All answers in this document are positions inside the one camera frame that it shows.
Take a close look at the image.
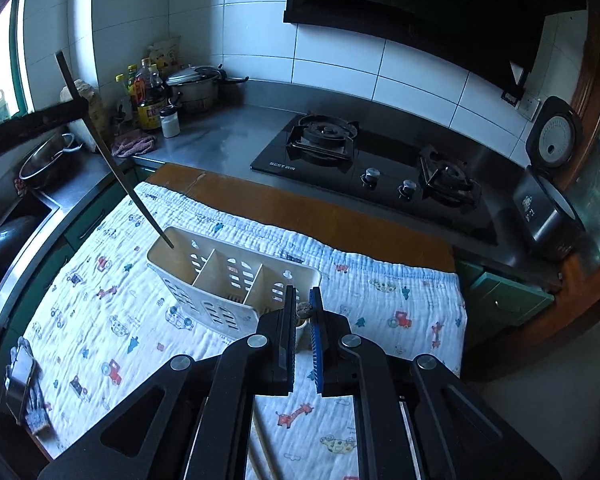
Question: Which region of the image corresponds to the steel pan in sink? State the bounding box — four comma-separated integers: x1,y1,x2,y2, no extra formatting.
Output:
18,132,83,190

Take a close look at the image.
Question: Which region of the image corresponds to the black wok in sink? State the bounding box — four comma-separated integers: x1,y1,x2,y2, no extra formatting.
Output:
0,214,38,274

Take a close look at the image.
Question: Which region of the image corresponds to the round wooden cutting board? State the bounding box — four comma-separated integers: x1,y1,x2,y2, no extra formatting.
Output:
68,79,109,153

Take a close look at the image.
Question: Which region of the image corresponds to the white patterned table cloth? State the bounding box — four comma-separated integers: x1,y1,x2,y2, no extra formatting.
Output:
24,182,467,457

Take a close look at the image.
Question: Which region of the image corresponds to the pink dish cloth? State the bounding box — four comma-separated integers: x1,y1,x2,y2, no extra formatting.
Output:
111,129,156,158

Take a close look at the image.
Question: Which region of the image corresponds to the green cap bottle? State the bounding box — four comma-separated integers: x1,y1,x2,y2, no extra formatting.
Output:
114,64,138,126

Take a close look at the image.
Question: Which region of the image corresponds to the soy sauce bottle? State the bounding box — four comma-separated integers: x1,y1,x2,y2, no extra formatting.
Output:
134,58,168,132

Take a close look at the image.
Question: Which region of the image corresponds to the white plastic utensil holder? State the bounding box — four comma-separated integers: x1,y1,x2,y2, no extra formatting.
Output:
146,226,321,339

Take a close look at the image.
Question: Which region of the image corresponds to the small white jar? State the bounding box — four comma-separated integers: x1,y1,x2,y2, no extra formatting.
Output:
160,105,181,139

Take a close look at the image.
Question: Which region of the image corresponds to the steel pressure cooker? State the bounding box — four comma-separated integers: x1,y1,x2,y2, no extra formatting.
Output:
166,65,249,112

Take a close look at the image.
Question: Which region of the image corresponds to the black rice cooker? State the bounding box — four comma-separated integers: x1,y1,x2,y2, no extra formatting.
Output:
513,96,584,252

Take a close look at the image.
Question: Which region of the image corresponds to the black gas stove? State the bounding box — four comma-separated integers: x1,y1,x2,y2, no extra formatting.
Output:
251,114,498,245

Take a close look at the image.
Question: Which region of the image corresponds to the wooden glass cabinet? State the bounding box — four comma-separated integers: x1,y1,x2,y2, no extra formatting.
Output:
515,6,600,353

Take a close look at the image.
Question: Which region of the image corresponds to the black range hood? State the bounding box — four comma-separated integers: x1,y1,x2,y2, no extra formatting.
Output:
284,0,586,93

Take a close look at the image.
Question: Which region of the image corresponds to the wall power socket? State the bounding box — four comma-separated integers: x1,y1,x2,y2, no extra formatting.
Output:
517,94,542,122

